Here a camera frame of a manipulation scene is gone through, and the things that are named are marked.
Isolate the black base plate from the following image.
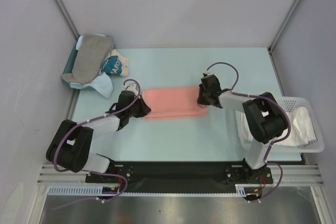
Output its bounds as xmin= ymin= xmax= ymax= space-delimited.
xmin=52 ymin=155 xmax=307 ymax=194

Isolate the white towel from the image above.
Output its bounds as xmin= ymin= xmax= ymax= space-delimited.
xmin=237 ymin=106 xmax=316 ymax=147

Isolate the white slotted cable duct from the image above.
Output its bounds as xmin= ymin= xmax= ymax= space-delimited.
xmin=48 ymin=184 xmax=260 ymax=197

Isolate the aluminium frame rail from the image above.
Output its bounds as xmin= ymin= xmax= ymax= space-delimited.
xmin=37 ymin=163 xmax=323 ymax=186

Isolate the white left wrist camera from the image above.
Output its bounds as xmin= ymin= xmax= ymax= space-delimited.
xmin=123 ymin=82 xmax=140 ymax=95

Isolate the pink towel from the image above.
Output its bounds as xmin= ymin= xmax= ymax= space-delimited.
xmin=142 ymin=86 xmax=208 ymax=121

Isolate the light blue towel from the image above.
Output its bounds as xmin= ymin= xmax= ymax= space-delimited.
xmin=89 ymin=73 xmax=113 ymax=99

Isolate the white perforated plastic basket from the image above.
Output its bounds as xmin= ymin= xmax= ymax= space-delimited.
xmin=234 ymin=97 xmax=326 ymax=154

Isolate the grey towel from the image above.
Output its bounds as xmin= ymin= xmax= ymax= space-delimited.
xmin=61 ymin=34 xmax=114 ymax=85

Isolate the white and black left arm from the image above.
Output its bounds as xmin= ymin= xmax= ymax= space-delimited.
xmin=46 ymin=91 xmax=151 ymax=182

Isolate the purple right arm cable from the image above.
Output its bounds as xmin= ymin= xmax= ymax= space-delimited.
xmin=206 ymin=62 xmax=292 ymax=204

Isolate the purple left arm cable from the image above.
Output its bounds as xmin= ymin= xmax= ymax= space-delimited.
xmin=51 ymin=79 xmax=141 ymax=210

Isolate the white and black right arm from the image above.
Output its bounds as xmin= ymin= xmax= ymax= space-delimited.
xmin=197 ymin=73 xmax=291 ymax=183

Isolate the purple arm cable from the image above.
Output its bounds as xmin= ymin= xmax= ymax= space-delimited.
xmin=206 ymin=62 xmax=292 ymax=204
xmin=51 ymin=79 xmax=141 ymax=210

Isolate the teal and beige towel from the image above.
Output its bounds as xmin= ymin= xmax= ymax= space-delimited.
xmin=100 ymin=49 xmax=129 ymax=77

